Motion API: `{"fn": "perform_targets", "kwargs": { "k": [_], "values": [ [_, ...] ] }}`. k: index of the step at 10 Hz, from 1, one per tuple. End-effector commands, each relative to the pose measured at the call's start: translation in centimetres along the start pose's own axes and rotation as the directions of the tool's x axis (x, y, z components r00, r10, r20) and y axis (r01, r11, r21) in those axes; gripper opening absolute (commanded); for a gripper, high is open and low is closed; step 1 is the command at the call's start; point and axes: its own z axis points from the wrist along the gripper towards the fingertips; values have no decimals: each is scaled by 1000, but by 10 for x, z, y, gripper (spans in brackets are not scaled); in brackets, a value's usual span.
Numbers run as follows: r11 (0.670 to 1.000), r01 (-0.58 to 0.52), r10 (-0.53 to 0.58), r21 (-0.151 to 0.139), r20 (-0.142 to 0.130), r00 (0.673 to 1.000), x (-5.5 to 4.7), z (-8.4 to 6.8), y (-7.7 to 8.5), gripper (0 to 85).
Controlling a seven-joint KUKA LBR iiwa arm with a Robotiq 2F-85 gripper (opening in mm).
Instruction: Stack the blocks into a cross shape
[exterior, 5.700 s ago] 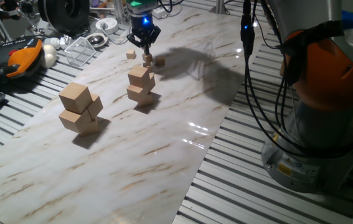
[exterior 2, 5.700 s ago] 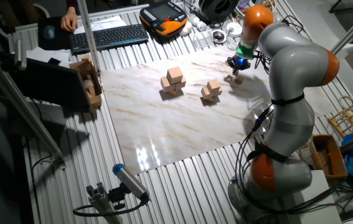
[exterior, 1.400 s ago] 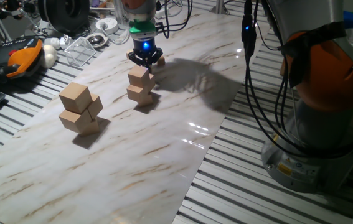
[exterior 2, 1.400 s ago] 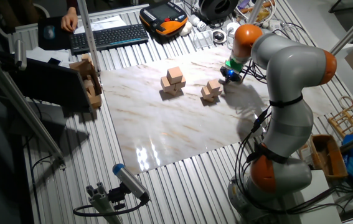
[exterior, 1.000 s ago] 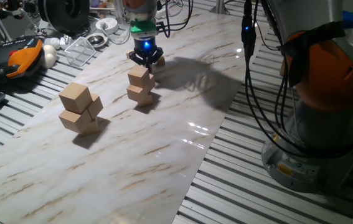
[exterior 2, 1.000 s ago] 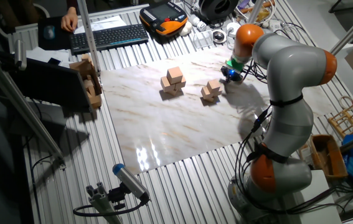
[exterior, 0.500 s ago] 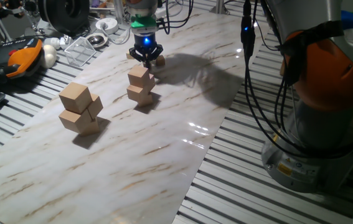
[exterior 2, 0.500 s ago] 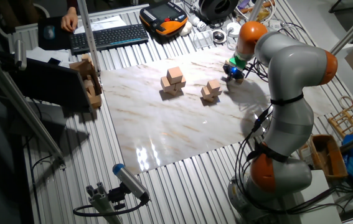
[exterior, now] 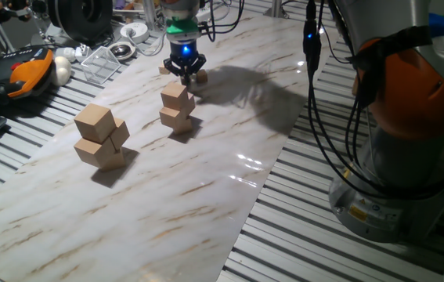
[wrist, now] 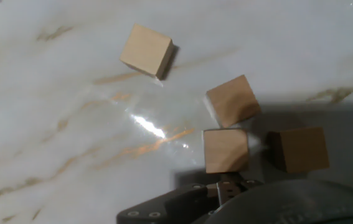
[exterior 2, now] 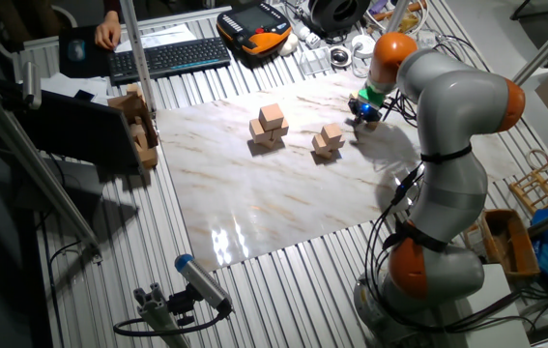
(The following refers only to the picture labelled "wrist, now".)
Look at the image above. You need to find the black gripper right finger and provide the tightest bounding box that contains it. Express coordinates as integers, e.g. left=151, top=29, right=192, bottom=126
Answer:
left=241, top=179, right=264, bottom=190

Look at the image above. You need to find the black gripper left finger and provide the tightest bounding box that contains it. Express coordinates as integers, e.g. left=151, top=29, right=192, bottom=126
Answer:
left=116, top=173, right=246, bottom=224

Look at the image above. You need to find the white marble pattern sheet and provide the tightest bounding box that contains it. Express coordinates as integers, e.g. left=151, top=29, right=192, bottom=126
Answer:
left=0, top=0, right=353, bottom=224

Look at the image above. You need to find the small wooden cube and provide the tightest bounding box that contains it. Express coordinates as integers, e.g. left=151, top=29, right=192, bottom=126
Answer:
left=266, top=126, right=330, bottom=174
left=205, top=74, right=261, bottom=128
left=203, top=128, right=249, bottom=174
left=119, top=23, right=174, bottom=80

